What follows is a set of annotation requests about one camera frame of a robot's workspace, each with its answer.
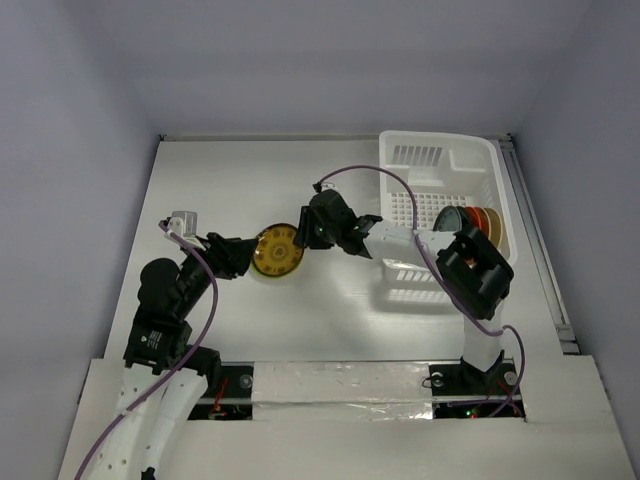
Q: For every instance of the yellow patterned plate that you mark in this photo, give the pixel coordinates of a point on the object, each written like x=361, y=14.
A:
x=276, y=248

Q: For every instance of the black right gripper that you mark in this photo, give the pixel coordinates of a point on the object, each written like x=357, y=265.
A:
x=305, y=228

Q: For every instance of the orange plate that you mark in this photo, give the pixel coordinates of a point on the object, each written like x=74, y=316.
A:
x=480, y=219

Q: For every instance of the black plate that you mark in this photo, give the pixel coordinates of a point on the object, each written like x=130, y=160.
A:
x=465, y=218

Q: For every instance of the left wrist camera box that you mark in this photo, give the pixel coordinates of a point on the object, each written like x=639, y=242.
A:
x=183, y=223

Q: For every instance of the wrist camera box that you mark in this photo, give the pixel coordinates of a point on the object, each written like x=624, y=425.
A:
x=329, y=186
x=183, y=223

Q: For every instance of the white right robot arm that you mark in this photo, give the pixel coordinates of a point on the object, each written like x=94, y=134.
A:
x=464, y=263

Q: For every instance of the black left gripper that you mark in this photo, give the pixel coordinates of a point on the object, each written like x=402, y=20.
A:
x=231, y=254

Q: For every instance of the lime green plate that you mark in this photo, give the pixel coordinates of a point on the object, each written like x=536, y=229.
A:
x=275, y=275

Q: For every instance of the tan flower plate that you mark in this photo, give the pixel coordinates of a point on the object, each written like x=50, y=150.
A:
x=495, y=226

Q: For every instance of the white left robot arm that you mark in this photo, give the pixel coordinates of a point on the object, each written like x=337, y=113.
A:
x=166, y=368

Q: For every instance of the white plastic dish rack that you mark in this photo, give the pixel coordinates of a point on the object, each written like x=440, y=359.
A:
x=441, y=169

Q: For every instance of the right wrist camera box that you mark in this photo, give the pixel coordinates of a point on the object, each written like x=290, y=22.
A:
x=329, y=186

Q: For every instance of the silver foil base strip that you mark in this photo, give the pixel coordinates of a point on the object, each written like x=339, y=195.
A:
x=341, y=391

